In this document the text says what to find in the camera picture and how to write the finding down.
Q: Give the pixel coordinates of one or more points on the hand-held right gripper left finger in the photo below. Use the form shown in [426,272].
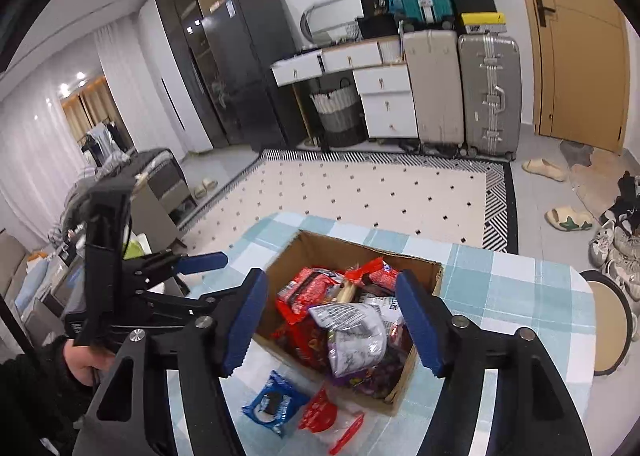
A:
[242,331]

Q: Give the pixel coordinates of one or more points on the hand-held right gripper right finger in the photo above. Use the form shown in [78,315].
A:
[420,331]

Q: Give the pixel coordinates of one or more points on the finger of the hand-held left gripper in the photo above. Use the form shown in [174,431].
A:
[170,307]
[205,262]

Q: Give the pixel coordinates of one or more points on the dark red snack packet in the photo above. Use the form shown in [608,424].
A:
[300,348]

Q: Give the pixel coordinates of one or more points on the brown cardboard box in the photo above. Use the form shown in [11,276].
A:
[395,396]

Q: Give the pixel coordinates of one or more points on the purple snack packet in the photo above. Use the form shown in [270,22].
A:
[370,381]

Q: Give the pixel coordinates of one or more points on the orange noodle snack bag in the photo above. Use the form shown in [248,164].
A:
[350,341]

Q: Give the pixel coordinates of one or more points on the red snack packet white label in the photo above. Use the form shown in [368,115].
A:
[372,276]

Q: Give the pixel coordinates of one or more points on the red black snack packet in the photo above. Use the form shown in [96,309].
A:
[310,296]

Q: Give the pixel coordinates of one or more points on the blue cookie packet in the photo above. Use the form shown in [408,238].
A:
[272,403]

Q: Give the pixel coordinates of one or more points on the clear cracker packet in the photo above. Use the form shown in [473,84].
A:
[347,293]

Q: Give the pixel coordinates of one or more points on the red clear snack packet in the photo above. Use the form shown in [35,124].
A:
[320,416]

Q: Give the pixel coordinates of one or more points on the person's left forearm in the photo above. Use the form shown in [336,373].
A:
[35,401]

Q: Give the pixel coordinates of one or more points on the person's left hand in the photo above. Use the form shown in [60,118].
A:
[85,361]

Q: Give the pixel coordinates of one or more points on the beige slipper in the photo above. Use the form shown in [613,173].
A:
[200,192]
[209,183]

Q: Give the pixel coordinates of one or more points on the checked teal tablecloth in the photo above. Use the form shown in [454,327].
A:
[500,296]

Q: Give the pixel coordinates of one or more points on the white curtain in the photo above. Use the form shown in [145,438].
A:
[30,145]

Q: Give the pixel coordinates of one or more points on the cream dotted rug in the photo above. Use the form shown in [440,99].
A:
[375,196]

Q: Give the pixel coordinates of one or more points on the orange curtain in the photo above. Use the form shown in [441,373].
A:
[95,105]

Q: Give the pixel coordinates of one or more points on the white wardrobe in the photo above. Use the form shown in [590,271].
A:
[170,85]

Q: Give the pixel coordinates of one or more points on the tan slipper green mark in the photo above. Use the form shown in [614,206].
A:
[567,220]

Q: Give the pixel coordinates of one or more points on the round wooden stool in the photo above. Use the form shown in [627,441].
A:
[607,326]

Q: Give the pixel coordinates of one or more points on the black refrigerator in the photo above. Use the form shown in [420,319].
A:
[250,75]

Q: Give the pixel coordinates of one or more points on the woven laundry basket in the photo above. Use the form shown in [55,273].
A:
[337,115]

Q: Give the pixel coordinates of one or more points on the grey sneaker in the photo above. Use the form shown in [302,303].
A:
[602,243]

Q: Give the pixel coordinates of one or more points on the white sneaker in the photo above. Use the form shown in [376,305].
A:
[627,261]

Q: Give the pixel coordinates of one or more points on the grey brown floor mat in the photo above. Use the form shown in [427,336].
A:
[595,170]

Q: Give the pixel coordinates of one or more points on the beige suitcase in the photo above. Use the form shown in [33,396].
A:
[435,90]

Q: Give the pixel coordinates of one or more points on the black shoe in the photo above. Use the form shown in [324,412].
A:
[625,201]

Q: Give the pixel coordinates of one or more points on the white drawer desk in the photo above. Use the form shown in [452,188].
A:
[385,85]

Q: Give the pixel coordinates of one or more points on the silver suitcase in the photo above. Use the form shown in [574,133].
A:
[487,90]

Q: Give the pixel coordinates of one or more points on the dark glass cabinet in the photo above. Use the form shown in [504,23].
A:
[192,10]

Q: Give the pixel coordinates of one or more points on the black bag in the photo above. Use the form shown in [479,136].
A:
[377,10]

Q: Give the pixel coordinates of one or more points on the wooden door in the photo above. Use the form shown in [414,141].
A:
[580,50]

